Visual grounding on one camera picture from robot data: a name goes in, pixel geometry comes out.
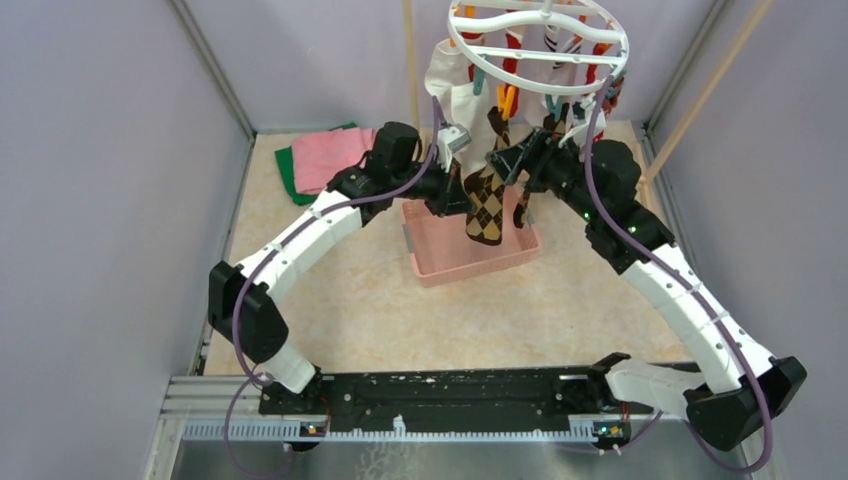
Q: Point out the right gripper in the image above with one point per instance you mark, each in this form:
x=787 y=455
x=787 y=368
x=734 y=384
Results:
x=535 y=154

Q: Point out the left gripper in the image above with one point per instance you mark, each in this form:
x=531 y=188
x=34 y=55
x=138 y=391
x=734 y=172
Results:
x=451 y=198

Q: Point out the brown argyle sock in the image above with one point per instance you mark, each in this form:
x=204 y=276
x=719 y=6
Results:
x=486 y=190
x=557 y=124

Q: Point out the white sock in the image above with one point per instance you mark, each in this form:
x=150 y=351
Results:
x=449 y=78

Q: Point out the red christmas sock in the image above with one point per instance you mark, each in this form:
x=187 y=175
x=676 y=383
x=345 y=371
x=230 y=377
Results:
x=612 y=93

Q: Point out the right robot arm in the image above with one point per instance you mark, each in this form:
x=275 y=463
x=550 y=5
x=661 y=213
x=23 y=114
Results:
x=739 y=386

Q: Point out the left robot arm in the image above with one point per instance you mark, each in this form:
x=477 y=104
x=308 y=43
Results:
x=243 y=298

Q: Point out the white round sock hanger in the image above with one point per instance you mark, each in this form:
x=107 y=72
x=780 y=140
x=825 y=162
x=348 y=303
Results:
x=556 y=48

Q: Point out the pink plastic basket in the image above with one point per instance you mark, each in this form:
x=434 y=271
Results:
x=440 y=251

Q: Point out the pink folded cloth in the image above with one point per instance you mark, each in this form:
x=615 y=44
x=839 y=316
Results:
x=318 y=156

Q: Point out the green folded cloth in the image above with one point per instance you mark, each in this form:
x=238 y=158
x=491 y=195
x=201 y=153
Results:
x=284 y=162

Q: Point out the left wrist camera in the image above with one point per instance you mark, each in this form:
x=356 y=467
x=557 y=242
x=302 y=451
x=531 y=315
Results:
x=450 y=139

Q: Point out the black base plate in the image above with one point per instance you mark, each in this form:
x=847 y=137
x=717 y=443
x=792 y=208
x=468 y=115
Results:
x=572 y=389

